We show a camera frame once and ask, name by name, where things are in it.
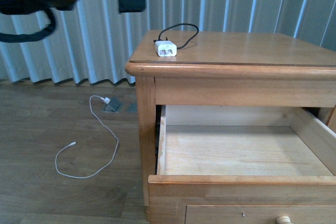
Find pale pleated curtain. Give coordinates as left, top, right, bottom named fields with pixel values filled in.
left=1, top=0, right=335, bottom=83

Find white cable on floor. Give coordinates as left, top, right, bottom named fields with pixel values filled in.
left=55, top=95, right=120, bottom=179

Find wooden drawer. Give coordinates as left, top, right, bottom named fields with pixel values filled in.
left=148, top=104, right=336, bottom=224

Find wooden nightstand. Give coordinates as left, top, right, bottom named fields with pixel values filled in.
left=125, top=30, right=335, bottom=220

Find black charger cable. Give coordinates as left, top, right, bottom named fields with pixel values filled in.
left=153, top=23, right=200, bottom=50

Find grey floor socket cover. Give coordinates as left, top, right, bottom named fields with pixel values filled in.
left=126, top=103, right=138, bottom=113

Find white plug in floor socket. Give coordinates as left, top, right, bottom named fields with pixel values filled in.
left=100, top=97, right=111, bottom=104

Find grey floor socket box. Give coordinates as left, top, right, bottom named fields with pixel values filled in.
left=103, top=97, right=123, bottom=113

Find white charger adapter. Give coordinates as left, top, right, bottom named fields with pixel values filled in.
left=154, top=40, right=177, bottom=57

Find black strap cable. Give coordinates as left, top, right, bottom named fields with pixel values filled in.
left=0, top=7, right=57, bottom=44

